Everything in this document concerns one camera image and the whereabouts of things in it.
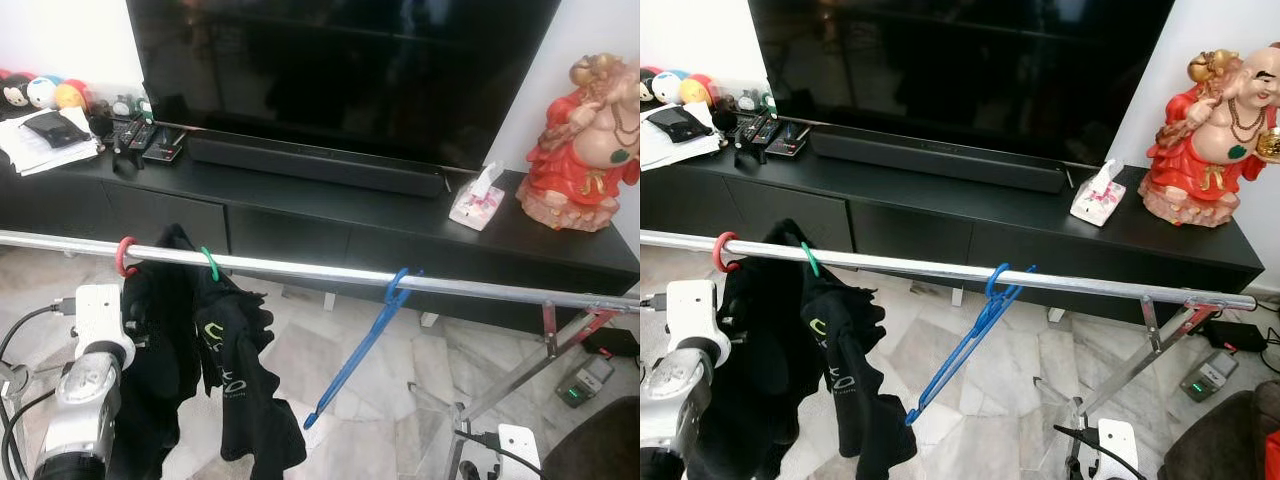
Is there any black wallet pouch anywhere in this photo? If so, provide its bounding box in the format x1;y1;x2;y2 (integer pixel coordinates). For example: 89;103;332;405
646;105;714;145
22;111;92;150

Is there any blue plastic hanger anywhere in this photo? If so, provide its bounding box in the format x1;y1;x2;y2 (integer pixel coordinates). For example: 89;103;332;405
302;266;425;431
904;262;1037;427

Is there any red robed laughing figurine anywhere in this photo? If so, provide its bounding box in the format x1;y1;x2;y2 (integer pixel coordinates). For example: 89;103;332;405
515;53;641;234
1137;44;1280;229

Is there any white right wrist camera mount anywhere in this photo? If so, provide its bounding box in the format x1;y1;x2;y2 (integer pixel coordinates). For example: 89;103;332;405
497;423;543;480
1097;418;1141;480

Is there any black soundbar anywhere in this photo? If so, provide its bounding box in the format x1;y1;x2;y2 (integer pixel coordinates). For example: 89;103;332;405
808;124;1071;195
186;130;448;199

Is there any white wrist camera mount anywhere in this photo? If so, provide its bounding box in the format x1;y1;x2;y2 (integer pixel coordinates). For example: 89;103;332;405
497;423;543;480
666;279;720;344
73;284;125;347
1097;418;1141;480

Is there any black television console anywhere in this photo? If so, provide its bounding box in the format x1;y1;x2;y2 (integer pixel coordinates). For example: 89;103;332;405
640;118;1266;326
0;125;641;336

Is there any black flat screen television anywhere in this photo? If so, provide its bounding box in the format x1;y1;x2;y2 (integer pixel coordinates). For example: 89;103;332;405
126;0;563;171
748;0;1177;167

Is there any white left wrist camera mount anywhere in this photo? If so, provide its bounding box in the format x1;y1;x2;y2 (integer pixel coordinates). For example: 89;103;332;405
666;279;720;344
73;284;125;347

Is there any white paper stack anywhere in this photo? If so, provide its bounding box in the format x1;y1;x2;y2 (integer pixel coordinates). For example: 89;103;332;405
0;105;102;178
640;100;725;171

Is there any grey floor power box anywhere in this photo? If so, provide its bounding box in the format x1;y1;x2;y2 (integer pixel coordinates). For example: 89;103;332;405
555;355;616;410
1179;350;1240;404

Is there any white pink tissue box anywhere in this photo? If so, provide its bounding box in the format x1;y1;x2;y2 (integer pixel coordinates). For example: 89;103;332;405
449;162;507;233
1069;158;1128;228

